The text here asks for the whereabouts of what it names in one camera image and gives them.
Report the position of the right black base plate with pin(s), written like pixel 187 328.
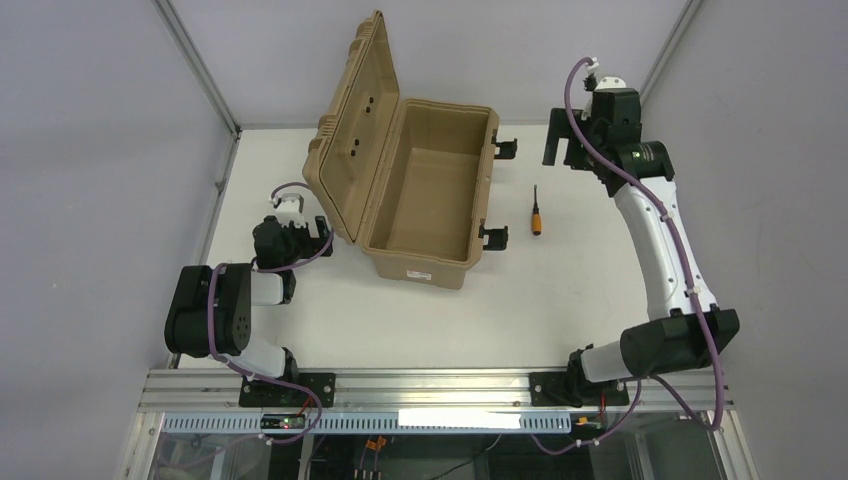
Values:
pixel 570 388

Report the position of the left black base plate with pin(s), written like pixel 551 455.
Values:
pixel 261 394

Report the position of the aluminium mounting rail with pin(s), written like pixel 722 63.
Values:
pixel 391 390

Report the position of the left aluminium frame post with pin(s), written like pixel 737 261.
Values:
pixel 209 87

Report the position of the lower black toolbox latch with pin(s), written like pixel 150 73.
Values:
pixel 493 239

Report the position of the upper black toolbox latch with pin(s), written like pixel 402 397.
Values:
pixel 504 149

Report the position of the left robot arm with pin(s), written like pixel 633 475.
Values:
pixel 211 310

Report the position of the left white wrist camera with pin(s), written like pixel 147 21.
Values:
pixel 288 209

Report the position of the perforated cable tray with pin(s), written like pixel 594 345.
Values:
pixel 403 422

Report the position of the aluminium frame post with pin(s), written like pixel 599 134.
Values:
pixel 677 33
pixel 209 87

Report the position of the right aluminium frame post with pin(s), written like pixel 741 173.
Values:
pixel 677 33

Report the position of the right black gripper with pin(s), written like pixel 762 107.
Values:
pixel 568 124

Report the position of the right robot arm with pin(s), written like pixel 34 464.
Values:
pixel 686 327

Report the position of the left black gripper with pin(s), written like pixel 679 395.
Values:
pixel 314 242

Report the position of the tan plastic toolbox bin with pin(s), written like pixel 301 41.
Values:
pixel 406 179

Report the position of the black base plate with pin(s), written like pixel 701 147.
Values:
pixel 261 394
pixel 570 388

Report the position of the black toolbox latch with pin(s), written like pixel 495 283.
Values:
pixel 493 239
pixel 504 149

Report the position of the orange black screwdriver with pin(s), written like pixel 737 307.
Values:
pixel 536 221

